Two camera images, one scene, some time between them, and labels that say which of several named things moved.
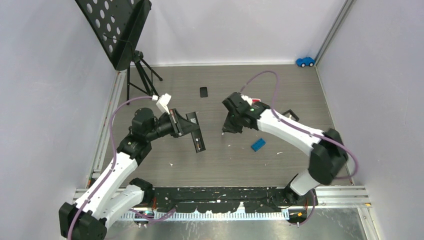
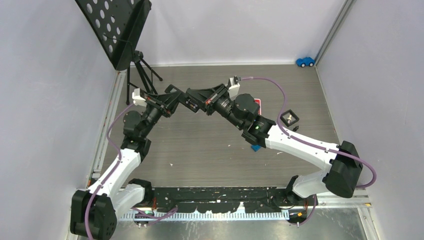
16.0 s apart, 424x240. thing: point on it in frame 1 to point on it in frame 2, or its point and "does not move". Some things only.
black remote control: (197, 136) to (186, 102)
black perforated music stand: (118, 24) does not move
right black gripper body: (232, 124) to (209, 103)
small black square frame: (290, 110) does not move
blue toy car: (305, 61) does not move
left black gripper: (180, 125) to (170, 102)
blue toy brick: (257, 145) does not move
